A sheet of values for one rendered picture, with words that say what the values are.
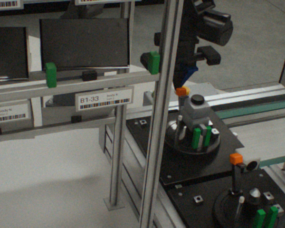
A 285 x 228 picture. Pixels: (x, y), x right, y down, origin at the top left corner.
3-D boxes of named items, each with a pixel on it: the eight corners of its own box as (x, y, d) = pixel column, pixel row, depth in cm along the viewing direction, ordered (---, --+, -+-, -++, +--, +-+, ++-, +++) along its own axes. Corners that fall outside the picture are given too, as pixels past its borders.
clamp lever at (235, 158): (229, 189, 95) (229, 154, 93) (237, 187, 95) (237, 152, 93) (239, 195, 91) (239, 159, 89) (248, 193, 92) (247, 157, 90)
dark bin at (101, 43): (40, 58, 94) (38, 21, 92) (104, 56, 97) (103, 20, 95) (41, 71, 67) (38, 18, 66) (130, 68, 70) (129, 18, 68)
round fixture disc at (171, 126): (152, 128, 114) (152, 122, 113) (202, 119, 119) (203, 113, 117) (175, 165, 103) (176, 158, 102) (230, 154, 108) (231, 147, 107)
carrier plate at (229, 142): (125, 126, 117) (126, 119, 116) (208, 112, 125) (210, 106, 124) (163, 192, 99) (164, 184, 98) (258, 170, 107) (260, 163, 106)
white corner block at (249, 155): (231, 161, 109) (234, 148, 107) (247, 157, 111) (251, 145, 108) (241, 174, 106) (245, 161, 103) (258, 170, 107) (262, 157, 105)
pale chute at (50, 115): (42, 131, 107) (41, 111, 107) (99, 128, 109) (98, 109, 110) (40, 109, 80) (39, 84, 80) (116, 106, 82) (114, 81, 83)
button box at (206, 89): (141, 108, 133) (143, 90, 129) (205, 98, 140) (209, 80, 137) (150, 122, 128) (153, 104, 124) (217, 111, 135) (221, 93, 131)
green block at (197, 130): (190, 145, 106) (194, 128, 103) (195, 145, 107) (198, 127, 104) (193, 148, 105) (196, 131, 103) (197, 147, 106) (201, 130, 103)
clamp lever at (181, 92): (176, 118, 114) (175, 88, 112) (184, 117, 114) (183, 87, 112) (183, 121, 110) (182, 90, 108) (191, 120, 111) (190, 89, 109)
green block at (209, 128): (201, 143, 107) (204, 126, 104) (206, 142, 108) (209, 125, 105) (204, 147, 106) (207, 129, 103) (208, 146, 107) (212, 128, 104)
